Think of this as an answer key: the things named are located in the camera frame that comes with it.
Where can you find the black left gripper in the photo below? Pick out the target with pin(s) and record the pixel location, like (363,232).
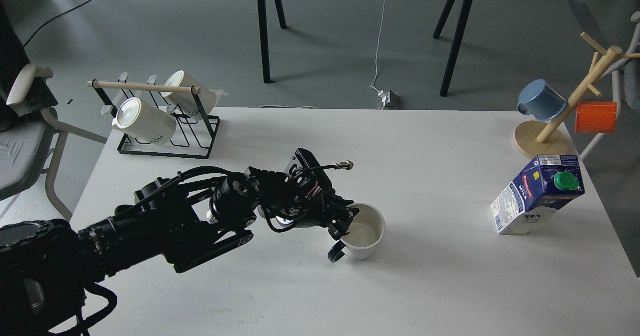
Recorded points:
(303,196)

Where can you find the white mug with black handle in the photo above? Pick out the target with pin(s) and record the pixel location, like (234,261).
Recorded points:
(365,235)

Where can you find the blue milk carton green cap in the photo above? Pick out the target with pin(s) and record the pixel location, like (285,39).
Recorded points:
(548,183)

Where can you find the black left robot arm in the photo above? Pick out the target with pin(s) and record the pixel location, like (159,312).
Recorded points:
(50,273)

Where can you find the grey power adapter on floor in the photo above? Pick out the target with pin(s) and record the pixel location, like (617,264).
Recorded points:
(388,99)

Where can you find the white mug rear on rack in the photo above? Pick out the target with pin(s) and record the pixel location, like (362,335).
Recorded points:
(185,100)

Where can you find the white mug on rack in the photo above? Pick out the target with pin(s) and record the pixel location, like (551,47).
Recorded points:
(185,100)
(144,122)

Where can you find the white mug front on rack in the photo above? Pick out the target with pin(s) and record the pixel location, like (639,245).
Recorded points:
(144,122)

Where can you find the wooden mug tree stand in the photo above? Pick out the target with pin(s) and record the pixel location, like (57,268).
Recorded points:
(535,137)

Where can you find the blue mug on tree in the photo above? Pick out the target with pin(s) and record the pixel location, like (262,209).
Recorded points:
(542,101)

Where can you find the orange mug on tree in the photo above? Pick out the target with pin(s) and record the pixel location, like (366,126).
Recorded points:
(594,117)

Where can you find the black table legs right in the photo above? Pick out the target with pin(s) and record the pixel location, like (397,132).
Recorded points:
(460,29)

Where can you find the black wire mug rack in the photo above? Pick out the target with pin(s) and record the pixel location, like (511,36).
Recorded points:
(192,138)

